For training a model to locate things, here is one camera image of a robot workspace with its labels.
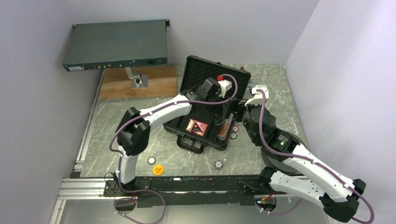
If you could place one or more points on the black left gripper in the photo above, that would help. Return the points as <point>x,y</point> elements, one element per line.
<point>222,111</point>

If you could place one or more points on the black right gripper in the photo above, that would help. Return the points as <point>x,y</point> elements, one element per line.
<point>251,106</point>

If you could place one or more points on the row of poker chips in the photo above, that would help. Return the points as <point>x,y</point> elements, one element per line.
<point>225,127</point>

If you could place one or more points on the red playing card deck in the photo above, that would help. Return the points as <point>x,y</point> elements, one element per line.
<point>196,127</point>

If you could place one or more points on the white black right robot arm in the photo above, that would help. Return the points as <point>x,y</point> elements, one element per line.
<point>336,194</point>

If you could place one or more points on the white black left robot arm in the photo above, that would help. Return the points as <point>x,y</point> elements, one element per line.
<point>132,135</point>

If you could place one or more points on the poker chip beside case lower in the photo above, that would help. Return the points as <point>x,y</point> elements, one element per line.
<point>233,136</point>

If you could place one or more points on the black foam-lined poker case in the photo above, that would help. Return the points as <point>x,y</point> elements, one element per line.
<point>196,71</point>

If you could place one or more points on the grey foam roll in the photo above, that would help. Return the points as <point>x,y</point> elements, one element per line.
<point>281,141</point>

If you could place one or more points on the green poker chip on table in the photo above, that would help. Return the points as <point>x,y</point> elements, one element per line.
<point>151,160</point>

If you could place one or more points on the orange round sticker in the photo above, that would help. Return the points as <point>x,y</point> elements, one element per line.
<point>158,169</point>

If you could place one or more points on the wooden board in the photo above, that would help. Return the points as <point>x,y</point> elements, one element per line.
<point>162,83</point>

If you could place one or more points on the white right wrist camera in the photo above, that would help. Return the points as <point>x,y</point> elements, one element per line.
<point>259,94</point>

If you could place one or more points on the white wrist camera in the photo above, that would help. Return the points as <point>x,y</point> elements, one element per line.
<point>225,86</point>
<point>259,94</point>

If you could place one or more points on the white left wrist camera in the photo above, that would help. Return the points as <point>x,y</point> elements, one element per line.
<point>225,86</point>

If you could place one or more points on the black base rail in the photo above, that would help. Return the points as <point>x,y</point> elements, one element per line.
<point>191,190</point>

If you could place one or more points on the metal stand bracket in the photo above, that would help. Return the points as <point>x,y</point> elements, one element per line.
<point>137,79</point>

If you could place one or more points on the grey rack network switch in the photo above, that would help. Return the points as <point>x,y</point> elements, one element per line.
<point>107,45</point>

